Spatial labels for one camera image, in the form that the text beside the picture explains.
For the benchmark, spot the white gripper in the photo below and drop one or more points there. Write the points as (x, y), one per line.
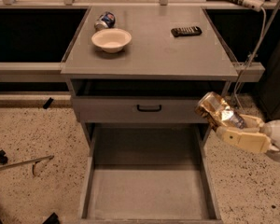
(279, 137)

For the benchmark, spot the crushed orange soda can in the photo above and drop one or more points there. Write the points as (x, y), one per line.
(216, 110)

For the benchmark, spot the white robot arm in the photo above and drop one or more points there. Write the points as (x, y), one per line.
(273, 156)

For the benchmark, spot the open grey bottom drawer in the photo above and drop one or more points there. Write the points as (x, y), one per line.
(147, 175)

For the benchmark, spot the grey drawer cabinet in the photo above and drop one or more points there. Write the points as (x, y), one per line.
(155, 64)

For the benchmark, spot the blue pepsi can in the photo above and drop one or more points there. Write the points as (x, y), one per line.
(105, 21)

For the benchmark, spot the black remote control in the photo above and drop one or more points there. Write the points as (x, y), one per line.
(186, 31)

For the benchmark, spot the white bowl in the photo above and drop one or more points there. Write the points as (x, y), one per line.
(111, 40)

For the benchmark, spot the metal rod on floor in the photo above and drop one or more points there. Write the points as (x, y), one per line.
(13, 165)

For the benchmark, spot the small black block on floor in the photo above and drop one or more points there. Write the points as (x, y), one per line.
(48, 103)

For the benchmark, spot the black object at bottom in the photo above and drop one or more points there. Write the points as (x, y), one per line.
(52, 219)

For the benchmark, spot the black object at left edge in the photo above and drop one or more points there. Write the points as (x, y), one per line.
(3, 157)

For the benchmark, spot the closed drawer with black handle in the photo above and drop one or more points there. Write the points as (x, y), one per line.
(136, 110)

